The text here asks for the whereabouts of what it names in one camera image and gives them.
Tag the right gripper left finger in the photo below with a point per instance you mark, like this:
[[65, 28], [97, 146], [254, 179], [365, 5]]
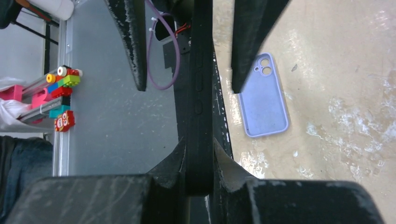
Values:
[[155, 197]]

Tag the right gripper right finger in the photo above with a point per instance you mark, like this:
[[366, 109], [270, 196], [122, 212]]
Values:
[[238, 197]]

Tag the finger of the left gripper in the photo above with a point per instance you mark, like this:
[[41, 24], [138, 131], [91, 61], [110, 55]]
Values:
[[253, 21], [129, 17]]

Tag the black phone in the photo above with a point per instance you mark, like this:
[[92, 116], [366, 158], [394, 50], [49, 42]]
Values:
[[199, 144]]

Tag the colourful lego brick stack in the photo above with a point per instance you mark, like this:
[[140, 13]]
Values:
[[60, 87]]

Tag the pink clamp fixture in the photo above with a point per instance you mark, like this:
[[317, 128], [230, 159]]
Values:
[[17, 107]]

